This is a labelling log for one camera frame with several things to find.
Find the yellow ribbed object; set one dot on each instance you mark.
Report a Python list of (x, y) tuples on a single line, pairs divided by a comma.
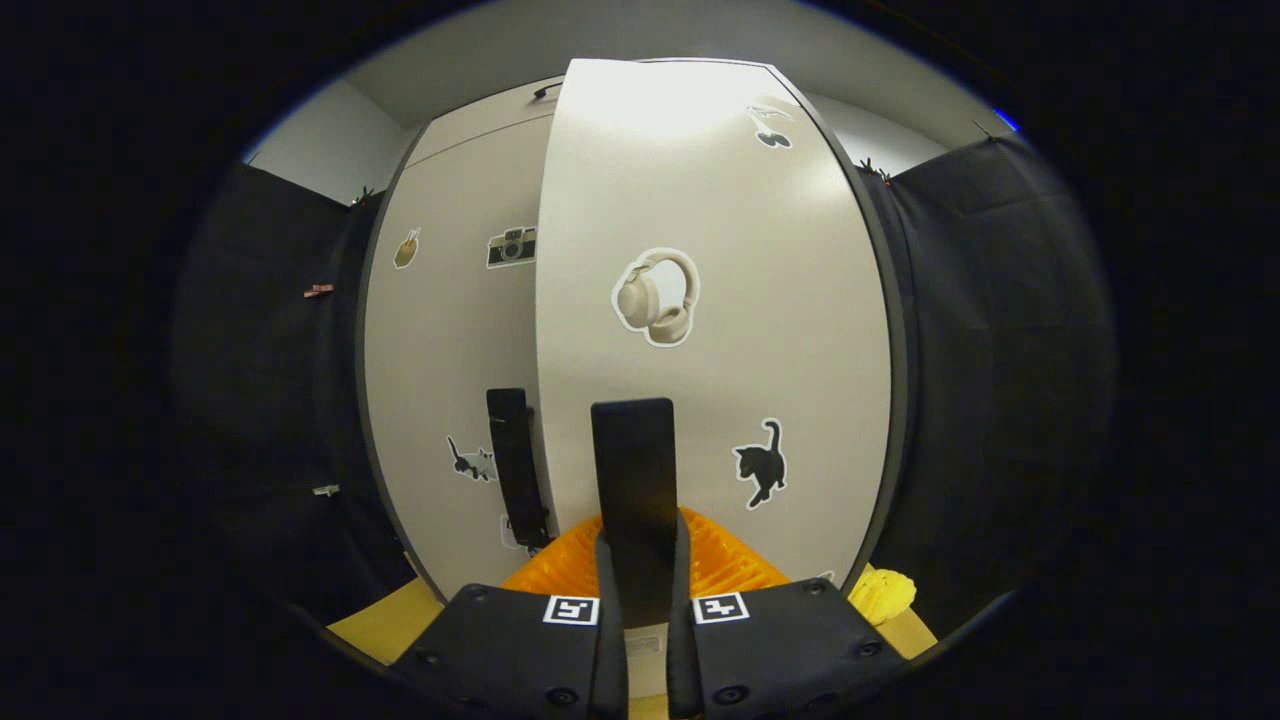
[(882, 595)]

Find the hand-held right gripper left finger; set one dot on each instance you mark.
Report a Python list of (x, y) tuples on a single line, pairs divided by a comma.
[(610, 660)]

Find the black binder clip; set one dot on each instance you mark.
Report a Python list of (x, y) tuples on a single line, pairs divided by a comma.
[(875, 170), (362, 196)]

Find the beige double-door shoe cabinet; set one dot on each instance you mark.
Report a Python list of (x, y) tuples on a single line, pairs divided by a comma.
[(899, 350)]

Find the beige cabinet door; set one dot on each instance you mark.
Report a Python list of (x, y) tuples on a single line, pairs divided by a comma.
[(780, 300), (450, 350)]

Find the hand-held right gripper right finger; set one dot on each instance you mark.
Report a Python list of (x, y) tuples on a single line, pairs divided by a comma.
[(682, 660)]

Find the black backdrop cloth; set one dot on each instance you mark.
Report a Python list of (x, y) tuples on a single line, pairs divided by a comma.
[(1000, 350)]

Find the beige cabinet drawer front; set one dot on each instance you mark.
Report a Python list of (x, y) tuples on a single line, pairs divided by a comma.
[(480, 125)]

